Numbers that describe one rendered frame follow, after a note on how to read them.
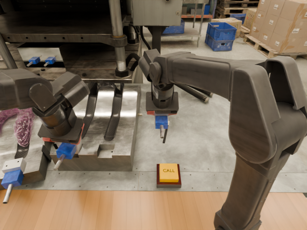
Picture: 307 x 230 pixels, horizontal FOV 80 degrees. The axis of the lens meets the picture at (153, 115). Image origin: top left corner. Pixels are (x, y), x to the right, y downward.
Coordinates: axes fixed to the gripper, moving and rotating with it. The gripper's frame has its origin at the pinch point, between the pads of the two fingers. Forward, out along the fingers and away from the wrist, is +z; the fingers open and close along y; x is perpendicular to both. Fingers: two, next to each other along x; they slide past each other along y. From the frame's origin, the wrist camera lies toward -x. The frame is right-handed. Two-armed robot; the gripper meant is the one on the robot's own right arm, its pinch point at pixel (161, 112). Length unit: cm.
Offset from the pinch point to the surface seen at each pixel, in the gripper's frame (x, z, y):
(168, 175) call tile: 21.0, 2.3, -2.1
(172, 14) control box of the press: -73, 17, -9
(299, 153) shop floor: -9, 114, -133
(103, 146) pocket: 11.6, 2.0, 20.0
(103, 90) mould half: -15.8, 9.9, 24.9
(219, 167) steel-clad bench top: 17.8, 8.3, -20.9
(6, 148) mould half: 12, 4, 55
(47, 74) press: -49, 43, 76
